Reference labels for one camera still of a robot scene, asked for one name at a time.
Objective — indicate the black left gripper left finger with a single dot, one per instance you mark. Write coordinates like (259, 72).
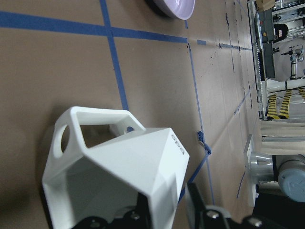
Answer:
(129, 217)

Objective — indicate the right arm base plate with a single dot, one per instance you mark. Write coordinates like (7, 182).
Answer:
(250, 184)

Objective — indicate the white faceted cup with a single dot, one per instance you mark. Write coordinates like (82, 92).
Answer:
(101, 160)

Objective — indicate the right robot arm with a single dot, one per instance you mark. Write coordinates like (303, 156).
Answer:
(287, 170)

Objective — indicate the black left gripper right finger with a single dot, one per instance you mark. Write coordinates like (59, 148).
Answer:
(202, 216)

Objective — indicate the lavender plate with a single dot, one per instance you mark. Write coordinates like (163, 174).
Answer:
(176, 9)

